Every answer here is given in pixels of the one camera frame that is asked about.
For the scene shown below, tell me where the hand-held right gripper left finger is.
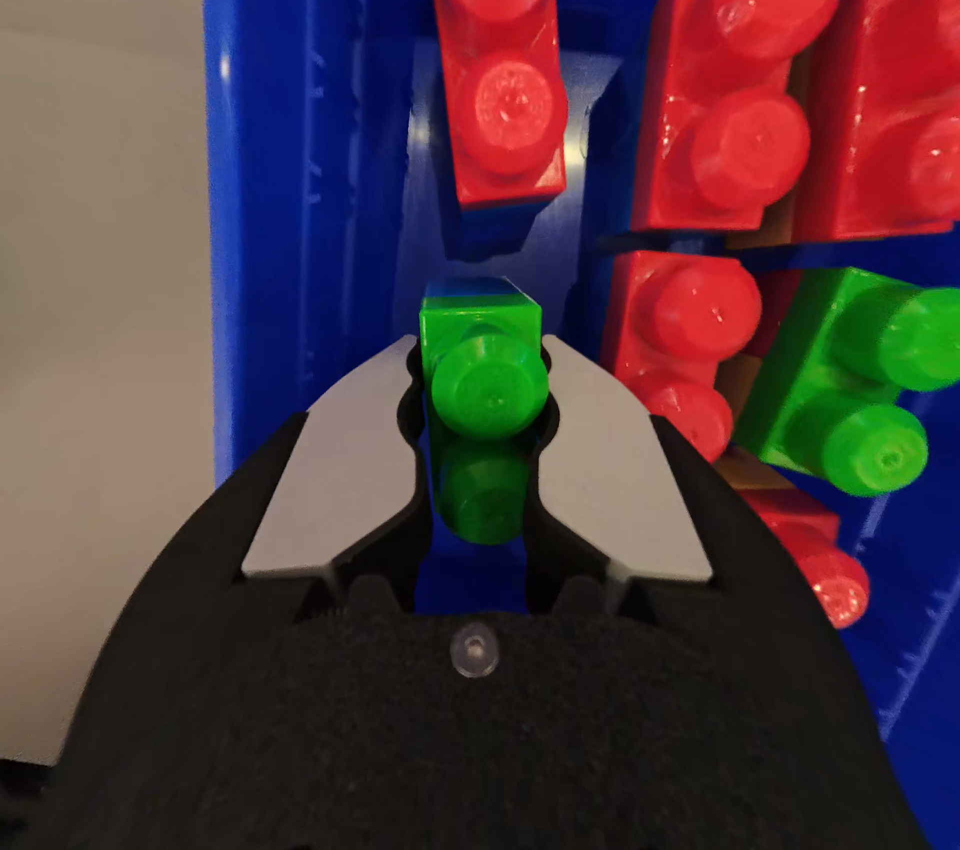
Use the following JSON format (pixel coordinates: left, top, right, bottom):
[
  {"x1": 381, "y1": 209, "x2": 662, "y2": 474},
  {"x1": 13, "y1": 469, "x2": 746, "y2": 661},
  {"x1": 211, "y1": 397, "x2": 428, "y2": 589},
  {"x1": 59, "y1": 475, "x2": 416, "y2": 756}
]
[{"x1": 240, "y1": 334, "x2": 435, "y2": 615}]

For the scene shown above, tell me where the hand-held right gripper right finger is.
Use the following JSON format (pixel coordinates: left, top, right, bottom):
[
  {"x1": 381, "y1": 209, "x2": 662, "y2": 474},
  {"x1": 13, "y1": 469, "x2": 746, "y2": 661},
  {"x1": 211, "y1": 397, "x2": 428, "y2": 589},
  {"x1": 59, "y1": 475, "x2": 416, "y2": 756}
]
[{"x1": 525, "y1": 333, "x2": 715, "y2": 615}]

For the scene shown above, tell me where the green toy block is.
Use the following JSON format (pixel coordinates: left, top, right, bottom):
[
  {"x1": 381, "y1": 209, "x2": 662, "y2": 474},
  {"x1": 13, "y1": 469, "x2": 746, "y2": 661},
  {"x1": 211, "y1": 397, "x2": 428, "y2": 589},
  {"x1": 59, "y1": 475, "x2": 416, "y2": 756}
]
[{"x1": 418, "y1": 291, "x2": 551, "y2": 545}]

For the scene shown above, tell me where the blue plastic bin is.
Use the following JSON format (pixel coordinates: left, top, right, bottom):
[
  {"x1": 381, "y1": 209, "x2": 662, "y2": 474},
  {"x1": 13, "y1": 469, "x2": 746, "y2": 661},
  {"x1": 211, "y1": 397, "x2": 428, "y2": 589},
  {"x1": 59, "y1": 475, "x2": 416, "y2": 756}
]
[{"x1": 198, "y1": 0, "x2": 960, "y2": 850}]

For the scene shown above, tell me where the green two-stud block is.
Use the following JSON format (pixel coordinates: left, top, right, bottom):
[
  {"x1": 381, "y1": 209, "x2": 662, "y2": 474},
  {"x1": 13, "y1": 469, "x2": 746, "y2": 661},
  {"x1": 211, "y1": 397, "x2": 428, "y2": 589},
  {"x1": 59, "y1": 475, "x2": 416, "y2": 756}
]
[{"x1": 731, "y1": 267, "x2": 960, "y2": 499}]

